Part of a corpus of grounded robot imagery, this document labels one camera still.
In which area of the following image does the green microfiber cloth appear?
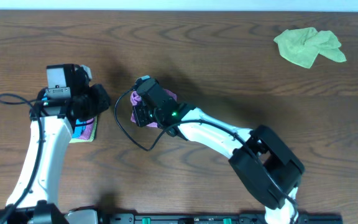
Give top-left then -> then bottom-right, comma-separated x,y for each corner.
273,27 -> 347,68

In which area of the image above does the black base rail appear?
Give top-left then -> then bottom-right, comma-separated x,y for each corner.
70,207 -> 344,224

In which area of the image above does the folded yellow-green cloth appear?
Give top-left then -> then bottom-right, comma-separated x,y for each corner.
70,119 -> 98,143

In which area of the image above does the right black cable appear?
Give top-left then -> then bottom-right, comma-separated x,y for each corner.
114,86 -> 300,224

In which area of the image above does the folded purple cloth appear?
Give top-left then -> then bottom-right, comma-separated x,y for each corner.
78,117 -> 97,140

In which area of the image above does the purple microfiber cloth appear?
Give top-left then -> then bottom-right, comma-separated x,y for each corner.
130,89 -> 177,128

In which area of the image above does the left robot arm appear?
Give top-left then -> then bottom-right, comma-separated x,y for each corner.
0,84 -> 111,223

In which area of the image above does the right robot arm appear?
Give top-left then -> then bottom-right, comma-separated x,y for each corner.
132,103 -> 305,223

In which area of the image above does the folded blue cloth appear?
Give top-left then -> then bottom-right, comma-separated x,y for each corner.
40,96 -> 88,140

